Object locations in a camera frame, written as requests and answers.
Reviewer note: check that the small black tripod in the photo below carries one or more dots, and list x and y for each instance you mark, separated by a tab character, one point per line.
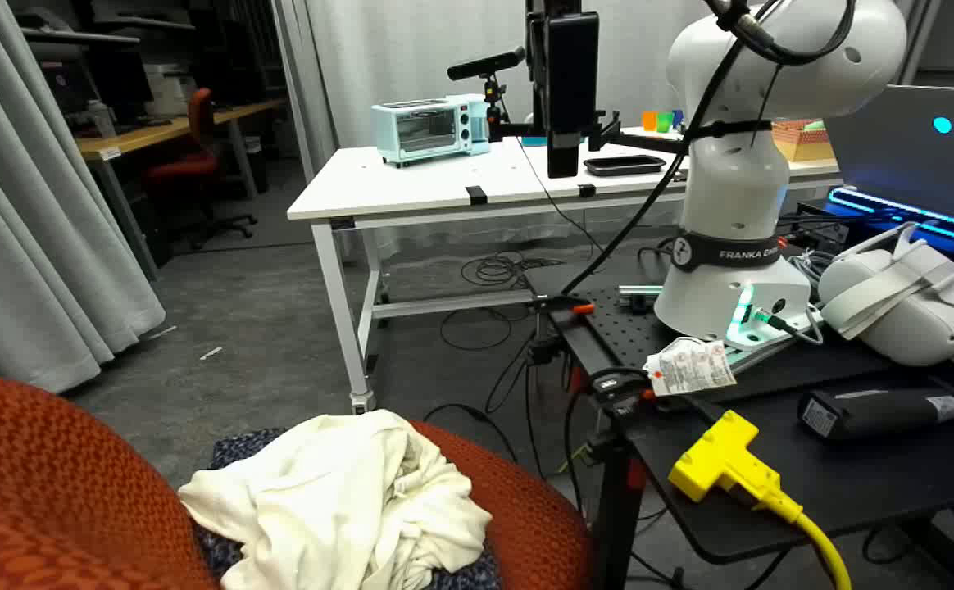
496	111

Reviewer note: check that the blue toy block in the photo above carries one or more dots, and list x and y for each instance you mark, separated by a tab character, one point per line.
675	120

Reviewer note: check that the teal toy oven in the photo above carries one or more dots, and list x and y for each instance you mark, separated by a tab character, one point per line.
428	133

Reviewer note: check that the small black table clip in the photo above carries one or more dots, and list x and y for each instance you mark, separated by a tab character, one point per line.
477	196
589	191

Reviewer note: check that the black handheld device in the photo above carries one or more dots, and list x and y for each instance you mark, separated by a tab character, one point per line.
880	416

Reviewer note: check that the white packet red print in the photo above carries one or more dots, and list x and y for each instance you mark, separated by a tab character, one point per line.
692	365

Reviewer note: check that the white curtain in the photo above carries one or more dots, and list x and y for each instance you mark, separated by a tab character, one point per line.
412	43

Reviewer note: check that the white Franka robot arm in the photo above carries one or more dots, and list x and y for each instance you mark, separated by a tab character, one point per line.
731	185

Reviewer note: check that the dark storage shelf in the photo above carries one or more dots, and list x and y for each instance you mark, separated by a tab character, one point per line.
91	53

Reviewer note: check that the black electronics box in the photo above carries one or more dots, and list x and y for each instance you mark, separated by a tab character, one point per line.
820	230

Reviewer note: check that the wooden desk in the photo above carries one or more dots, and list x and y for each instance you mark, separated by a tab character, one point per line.
149	136

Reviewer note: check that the white table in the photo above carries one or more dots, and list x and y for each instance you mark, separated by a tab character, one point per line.
421	185

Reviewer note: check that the red office chair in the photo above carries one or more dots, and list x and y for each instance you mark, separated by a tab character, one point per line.
183	164

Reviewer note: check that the white blanket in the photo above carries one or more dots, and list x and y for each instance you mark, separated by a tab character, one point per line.
332	494

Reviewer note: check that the orange wooden box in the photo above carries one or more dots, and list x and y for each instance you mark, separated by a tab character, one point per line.
805	141

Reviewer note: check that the laptop with blue glow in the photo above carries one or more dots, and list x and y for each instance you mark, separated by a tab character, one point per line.
911	152

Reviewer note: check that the black robot table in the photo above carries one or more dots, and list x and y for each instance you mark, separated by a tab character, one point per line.
880	479

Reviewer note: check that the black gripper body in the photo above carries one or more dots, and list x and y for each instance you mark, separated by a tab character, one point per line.
551	7

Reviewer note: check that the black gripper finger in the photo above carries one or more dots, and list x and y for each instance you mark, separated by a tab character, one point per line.
571	87

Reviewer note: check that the white VR headset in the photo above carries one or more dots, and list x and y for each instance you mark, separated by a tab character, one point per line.
901	312

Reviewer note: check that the grey curtain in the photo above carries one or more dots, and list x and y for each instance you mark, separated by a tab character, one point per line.
26	217

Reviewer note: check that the black red table clamp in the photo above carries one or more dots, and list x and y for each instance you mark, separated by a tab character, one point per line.
618	390

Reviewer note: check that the black flat phone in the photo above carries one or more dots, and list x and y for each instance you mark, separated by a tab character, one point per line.
624	164

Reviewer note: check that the white scrap on floor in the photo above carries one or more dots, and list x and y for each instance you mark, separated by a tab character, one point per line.
209	353

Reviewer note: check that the black camera bar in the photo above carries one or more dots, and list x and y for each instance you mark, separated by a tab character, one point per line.
487	67

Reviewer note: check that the orange upholstered chair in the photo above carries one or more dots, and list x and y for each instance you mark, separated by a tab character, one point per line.
36	479

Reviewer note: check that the orange toy block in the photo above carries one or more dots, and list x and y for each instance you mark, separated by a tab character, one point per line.
645	120

